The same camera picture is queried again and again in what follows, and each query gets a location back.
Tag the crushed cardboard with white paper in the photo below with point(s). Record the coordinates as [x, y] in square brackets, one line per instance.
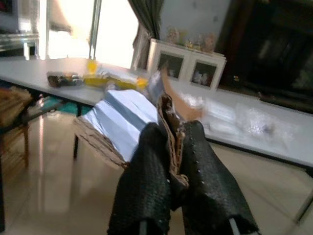
[122, 117]

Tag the dark grey curtain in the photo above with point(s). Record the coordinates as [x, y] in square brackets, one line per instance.
[146, 24]

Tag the row of small figurines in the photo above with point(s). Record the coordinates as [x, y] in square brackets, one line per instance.
[190, 42]

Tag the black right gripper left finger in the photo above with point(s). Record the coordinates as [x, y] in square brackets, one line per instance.
[144, 183]

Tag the clear plastic wrap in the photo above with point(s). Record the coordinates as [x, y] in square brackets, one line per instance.
[264, 122]

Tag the white glass-door cabinet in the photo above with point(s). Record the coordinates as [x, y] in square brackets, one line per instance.
[188, 56]

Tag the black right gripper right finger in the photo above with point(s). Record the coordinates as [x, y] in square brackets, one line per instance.
[212, 186]

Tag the yellow packaging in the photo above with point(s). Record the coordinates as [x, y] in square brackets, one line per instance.
[95, 80]

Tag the long white table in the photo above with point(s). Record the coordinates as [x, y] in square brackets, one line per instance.
[29, 71]

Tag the brown wooden chair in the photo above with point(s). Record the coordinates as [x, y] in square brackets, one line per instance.
[12, 105]

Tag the silver shelf unit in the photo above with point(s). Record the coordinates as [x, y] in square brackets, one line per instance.
[19, 19]

